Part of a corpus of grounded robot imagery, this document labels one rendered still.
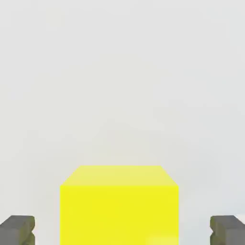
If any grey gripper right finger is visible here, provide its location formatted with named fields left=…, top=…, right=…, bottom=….
left=210, top=214, right=245, bottom=245

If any small yellow cube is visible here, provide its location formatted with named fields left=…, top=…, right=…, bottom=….
left=59, top=165, right=180, bottom=245

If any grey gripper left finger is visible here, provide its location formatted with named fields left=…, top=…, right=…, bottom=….
left=0, top=215, right=36, bottom=245

